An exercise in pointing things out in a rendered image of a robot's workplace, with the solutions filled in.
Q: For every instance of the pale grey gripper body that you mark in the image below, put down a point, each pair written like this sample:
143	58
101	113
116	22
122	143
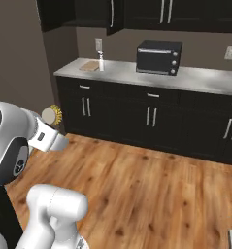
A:
57	140

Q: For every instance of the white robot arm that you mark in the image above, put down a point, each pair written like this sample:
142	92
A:
10	136

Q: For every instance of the black base cabinet door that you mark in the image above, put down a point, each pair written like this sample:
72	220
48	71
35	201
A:
206	139
70	113
130	126
169	133
99	120

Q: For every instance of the wooden cutting board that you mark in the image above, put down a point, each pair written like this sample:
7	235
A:
89	66

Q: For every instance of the white spray bottle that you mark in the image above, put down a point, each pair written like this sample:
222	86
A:
101	63

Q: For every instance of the black drawer front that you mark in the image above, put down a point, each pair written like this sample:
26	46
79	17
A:
205	102
130	92
69	85

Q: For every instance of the black toaster oven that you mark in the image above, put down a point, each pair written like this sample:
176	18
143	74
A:
157	58

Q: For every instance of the white wall outlet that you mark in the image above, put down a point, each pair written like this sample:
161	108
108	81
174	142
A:
98	43
230	53

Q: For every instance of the open black wall cabinet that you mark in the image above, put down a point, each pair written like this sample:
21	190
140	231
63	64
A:
72	13

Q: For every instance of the black wall cabinet door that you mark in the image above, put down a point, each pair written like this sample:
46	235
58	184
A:
192	14
118	16
143	13

